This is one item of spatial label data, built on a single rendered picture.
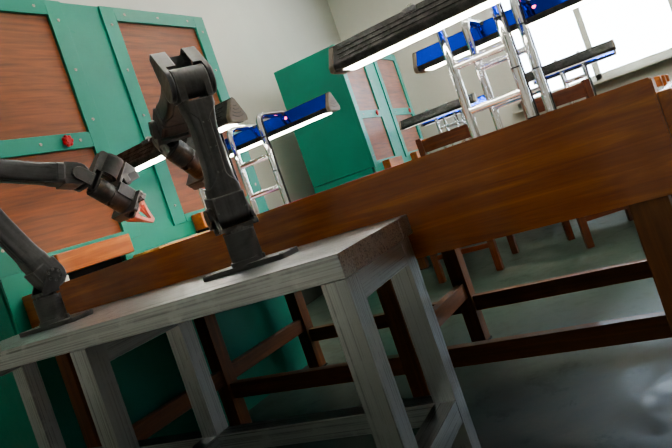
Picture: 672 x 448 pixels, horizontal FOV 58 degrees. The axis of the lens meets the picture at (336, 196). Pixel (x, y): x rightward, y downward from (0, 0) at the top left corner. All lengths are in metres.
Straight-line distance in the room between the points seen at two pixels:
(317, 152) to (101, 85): 2.39
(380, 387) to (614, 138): 0.54
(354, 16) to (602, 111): 6.15
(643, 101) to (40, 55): 2.02
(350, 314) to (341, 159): 3.70
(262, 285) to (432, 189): 0.38
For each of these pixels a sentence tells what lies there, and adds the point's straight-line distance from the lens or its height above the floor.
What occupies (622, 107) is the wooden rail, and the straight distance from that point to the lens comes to 1.06.
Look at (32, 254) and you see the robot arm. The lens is 1.61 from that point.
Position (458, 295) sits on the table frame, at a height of 0.23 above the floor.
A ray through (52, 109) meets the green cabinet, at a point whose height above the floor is 1.37.
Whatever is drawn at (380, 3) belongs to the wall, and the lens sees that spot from 7.02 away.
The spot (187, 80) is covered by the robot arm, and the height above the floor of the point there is 1.05.
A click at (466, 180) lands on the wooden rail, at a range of 1.13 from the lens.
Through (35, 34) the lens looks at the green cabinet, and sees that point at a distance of 2.52.
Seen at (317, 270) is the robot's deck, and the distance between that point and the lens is 0.91.
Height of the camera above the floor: 0.76
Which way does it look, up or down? level
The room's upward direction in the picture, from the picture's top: 19 degrees counter-clockwise
